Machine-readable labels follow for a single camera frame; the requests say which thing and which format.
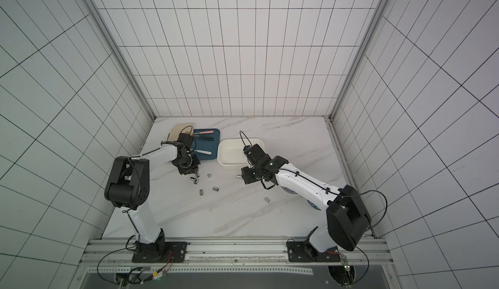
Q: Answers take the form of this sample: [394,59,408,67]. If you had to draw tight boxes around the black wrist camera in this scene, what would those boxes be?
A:
[243,143,289,169]
[177,133,194,149]

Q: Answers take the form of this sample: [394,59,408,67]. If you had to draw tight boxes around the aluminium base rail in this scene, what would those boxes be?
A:
[77,237,394,279]

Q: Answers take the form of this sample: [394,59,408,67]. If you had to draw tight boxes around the beige folded cloth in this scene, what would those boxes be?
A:
[167,123,194,142]

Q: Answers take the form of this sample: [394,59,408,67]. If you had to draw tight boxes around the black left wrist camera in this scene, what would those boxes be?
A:
[177,133,194,149]

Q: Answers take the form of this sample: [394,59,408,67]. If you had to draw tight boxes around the silver spoon white handle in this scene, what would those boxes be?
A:
[192,149,213,156]

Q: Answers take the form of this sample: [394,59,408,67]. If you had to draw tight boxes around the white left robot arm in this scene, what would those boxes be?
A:
[104,140,200,249]

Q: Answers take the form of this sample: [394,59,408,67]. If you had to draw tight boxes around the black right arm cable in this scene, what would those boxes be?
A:
[239,130,389,286]

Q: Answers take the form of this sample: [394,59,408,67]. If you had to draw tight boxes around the dark teal tray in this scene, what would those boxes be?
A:
[192,129,220,161]

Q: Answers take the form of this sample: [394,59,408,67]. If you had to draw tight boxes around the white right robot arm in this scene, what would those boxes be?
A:
[241,163,372,253]

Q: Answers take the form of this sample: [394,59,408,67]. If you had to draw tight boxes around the blue white patterned bowl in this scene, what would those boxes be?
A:
[307,200,321,211]

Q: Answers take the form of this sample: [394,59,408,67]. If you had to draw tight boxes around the gold spoon green handle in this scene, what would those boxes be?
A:
[193,134,214,141]

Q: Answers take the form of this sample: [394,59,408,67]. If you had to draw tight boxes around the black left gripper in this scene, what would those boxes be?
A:
[174,153,201,175]

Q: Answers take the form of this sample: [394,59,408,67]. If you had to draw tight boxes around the gold spoon pink handle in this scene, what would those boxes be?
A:
[194,130,214,135]

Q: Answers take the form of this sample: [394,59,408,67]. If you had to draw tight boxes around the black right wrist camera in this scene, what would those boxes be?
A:
[243,143,289,169]

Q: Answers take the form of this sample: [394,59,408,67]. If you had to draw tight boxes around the white storage box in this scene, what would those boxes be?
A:
[217,138,265,169]

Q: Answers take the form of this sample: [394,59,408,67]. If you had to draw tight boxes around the blue yellow patterned bowl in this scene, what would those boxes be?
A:
[282,186,298,195]

